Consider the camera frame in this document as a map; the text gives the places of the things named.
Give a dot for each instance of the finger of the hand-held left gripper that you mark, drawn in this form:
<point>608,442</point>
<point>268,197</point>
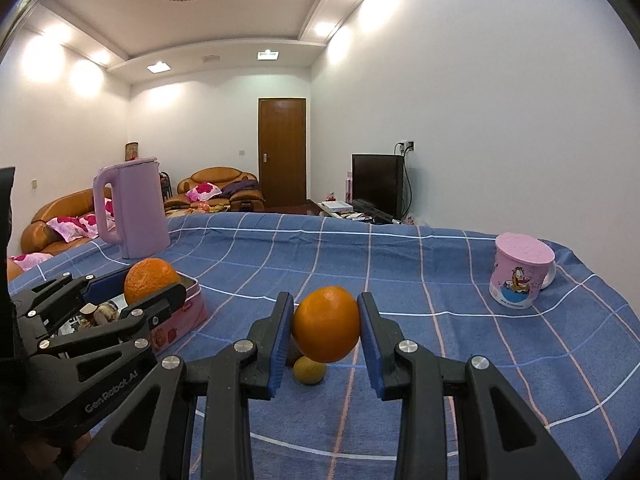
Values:
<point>102,287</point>
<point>160,300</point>

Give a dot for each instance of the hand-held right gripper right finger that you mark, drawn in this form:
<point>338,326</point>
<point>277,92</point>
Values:
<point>372,355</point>

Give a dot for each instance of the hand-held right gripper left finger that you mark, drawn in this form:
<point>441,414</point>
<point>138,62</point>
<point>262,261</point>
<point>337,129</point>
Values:
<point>280,355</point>

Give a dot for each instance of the small glass jar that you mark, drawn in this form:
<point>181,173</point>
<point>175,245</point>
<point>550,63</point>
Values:
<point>86,317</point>
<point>107,312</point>

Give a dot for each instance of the orange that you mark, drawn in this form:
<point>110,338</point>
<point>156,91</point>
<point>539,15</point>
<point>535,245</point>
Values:
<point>325,322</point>
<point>147,277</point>

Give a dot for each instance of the pink metal tin box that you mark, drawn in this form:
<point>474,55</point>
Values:
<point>185,315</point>

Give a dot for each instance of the small yellow-green fruit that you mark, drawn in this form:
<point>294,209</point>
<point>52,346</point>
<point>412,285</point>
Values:
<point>310,372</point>

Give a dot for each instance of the pink floral pillow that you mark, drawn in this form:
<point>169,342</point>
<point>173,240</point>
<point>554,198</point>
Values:
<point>30,261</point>
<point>67,228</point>
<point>202,191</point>
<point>97,220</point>

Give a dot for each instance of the purple electric kettle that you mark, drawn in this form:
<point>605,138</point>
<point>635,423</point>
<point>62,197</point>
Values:
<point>140,210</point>

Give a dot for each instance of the brown leather sofa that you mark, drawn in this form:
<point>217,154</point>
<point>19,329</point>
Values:
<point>210,175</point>
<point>55,205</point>

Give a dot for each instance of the blue checkered tablecloth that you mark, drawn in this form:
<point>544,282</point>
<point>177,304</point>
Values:
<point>450,270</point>

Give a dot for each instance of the purple cloth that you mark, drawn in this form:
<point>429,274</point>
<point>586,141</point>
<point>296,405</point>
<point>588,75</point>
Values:
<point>240,190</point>

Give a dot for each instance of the low television cabinet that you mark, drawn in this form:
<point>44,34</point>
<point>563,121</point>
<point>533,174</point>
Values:
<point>370,217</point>

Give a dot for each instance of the white flat box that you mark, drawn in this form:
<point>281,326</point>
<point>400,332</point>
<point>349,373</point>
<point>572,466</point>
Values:
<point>336,206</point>

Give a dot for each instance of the pink cartoon cup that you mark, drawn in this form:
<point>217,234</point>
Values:
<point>515,282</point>

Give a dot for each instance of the black television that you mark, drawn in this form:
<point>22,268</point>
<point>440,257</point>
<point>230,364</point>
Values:
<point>377,185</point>

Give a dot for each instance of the pink cup lid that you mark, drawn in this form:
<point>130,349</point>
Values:
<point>525,247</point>

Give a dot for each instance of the brown wooden door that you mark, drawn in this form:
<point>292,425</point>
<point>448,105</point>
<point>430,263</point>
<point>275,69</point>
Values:
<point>282,150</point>

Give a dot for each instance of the square ceiling light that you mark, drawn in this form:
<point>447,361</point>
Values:
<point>268,54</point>
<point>157,66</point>

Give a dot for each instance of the ceiling air vent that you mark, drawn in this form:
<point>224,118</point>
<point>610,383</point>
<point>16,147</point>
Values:
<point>211,58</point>

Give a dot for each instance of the brown decorated frame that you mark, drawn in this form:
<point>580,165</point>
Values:
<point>132,151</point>

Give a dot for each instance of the wall power outlet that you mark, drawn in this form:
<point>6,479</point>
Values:
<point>406,146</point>

